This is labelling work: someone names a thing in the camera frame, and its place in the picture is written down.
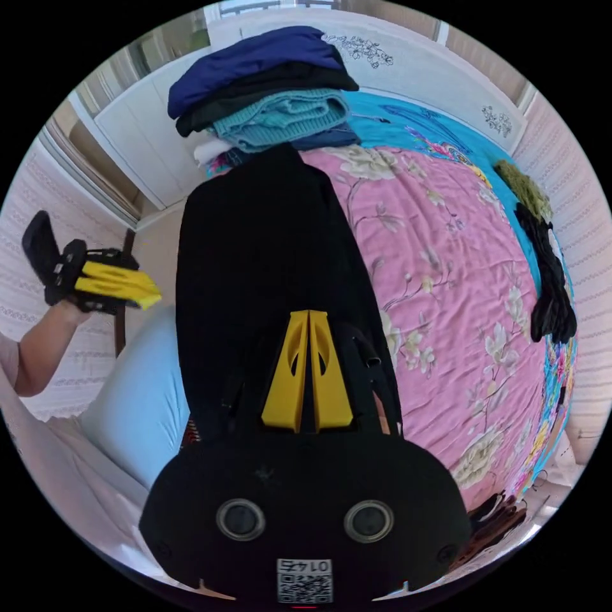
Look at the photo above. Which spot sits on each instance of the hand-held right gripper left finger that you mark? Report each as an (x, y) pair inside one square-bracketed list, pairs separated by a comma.
[(282, 382)]

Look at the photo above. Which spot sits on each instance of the black pants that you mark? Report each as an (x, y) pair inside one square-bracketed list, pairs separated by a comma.
[(258, 248)]

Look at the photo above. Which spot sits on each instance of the bed with pink floral quilt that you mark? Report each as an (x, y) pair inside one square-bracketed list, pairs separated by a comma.
[(430, 296)]

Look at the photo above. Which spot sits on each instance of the pile of clothes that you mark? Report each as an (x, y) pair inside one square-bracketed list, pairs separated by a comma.
[(268, 86)]

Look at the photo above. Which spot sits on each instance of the person's right hand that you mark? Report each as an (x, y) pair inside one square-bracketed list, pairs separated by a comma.
[(382, 416)]

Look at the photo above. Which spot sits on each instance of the white cupboard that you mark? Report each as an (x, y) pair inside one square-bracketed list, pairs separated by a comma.
[(138, 134)]

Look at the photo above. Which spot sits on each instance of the person's body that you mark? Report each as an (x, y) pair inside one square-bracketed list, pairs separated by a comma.
[(138, 392)]

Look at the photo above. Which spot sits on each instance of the heap of olive and black clothes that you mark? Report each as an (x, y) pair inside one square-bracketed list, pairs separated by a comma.
[(550, 282)]

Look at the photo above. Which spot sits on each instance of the person's left hand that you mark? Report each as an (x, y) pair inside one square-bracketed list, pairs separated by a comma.
[(71, 311)]

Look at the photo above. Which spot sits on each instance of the person's left forearm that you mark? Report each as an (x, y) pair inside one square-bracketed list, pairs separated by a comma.
[(43, 349)]

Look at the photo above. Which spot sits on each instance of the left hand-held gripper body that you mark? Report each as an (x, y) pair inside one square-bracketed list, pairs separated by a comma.
[(67, 272)]

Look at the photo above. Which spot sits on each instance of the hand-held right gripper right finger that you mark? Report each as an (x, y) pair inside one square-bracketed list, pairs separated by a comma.
[(330, 387)]

